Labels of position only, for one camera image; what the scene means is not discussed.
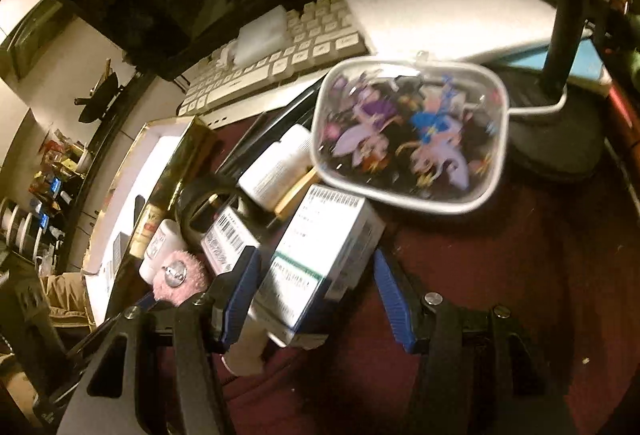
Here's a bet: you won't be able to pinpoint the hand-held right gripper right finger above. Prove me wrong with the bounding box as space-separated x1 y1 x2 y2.
372 247 581 435

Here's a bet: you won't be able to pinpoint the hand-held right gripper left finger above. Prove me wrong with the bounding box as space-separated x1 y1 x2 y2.
56 246 263 435

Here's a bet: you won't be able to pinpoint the white green medicine box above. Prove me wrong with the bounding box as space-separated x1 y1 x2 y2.
257 184 387 348

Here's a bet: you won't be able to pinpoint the white red-label pill bottle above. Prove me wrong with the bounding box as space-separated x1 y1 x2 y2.
139 219 181 281

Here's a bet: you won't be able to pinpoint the gold-edged white box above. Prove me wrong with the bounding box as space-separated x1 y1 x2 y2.
82 115 211 326

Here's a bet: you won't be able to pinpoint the black marker pink cap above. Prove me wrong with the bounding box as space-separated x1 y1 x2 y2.
215 110 301 176

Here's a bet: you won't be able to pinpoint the white tube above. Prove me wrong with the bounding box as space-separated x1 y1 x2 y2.
225 310 267 377

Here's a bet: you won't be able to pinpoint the small white barcode medicine box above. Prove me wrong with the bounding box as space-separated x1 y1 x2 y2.
200 205 261 276

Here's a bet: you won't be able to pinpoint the dish rack with plates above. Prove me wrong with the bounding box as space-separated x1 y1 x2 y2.
0 195 66 261

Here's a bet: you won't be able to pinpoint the grey tape roll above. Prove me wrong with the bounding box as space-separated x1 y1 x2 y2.
175 175 241 246

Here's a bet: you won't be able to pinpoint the plain white pill bottle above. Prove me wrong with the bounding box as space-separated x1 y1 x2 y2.
237 125 313 211

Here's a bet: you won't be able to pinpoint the cluster of condiment bottles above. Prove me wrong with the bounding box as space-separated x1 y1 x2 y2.
30 130 93 198

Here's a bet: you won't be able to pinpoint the white kitchen base cabinets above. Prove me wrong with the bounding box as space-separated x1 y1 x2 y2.
67 74 196 266

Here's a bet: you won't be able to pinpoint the black kitchen countertop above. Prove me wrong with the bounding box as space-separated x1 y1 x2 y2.
50 70 158 273

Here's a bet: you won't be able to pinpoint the black lamp stand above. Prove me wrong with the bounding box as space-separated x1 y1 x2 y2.
492 0 611 183

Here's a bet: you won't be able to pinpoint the black wok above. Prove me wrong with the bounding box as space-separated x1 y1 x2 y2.
75 59 126 123

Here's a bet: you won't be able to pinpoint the crumpled white tissue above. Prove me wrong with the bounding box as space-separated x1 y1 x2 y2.
217 40 241 66

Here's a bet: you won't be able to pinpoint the white foam block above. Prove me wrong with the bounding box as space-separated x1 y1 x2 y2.
235 10 291 66

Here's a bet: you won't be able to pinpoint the white keyboard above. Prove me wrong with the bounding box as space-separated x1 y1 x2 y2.
176 0 373 118

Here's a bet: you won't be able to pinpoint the flat white box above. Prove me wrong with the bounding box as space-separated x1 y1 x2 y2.
342 0 596 66

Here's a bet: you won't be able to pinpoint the blue book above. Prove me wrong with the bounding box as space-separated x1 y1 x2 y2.
495 35 613 91

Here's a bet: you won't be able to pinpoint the pink fluffy keychain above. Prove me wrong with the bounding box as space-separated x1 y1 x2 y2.
152 251 208 303

